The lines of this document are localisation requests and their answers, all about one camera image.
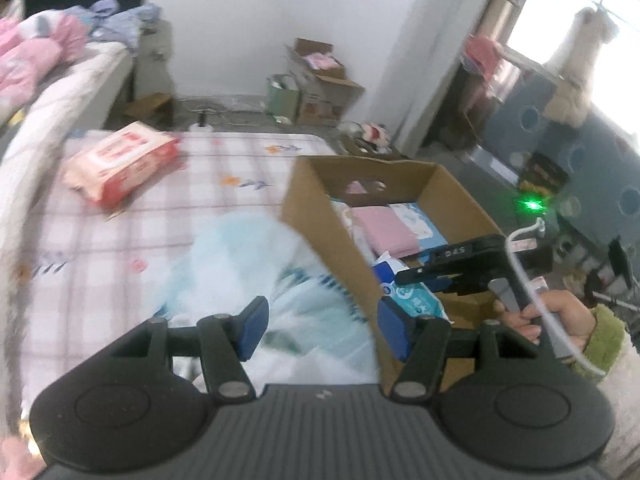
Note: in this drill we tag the pink cloth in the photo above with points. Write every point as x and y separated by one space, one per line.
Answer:
385 232

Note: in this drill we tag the green paper bag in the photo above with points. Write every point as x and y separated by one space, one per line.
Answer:
282 100

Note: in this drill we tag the red pink wipes pack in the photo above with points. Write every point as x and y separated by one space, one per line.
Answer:
119 164

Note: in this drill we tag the white fringed blanket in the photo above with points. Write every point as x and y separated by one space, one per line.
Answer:
78 96

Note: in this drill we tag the small wooden stool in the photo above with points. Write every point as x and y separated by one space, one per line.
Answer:
158 107

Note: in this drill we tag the blue white tissue box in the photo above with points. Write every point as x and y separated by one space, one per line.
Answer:
423 228

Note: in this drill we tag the plaid bed sheet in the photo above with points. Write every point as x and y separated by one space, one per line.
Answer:
88 276

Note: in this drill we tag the blue purple clothes pile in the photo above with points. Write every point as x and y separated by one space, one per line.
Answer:
105 21

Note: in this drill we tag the pink grey quilt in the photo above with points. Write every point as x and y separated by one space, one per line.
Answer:
32 47

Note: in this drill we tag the white plastic bag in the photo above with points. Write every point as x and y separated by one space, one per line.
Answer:
316 335

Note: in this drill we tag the brown cardboard box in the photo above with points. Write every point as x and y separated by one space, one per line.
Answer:
364 182

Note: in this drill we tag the plush toy on floor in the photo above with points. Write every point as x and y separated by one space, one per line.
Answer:
372 134

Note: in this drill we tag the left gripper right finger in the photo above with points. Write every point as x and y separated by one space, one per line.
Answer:
423 344

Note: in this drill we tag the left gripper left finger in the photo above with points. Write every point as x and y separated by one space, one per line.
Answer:
222 343

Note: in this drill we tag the open cardboard box with pink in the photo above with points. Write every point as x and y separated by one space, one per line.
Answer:
326 92

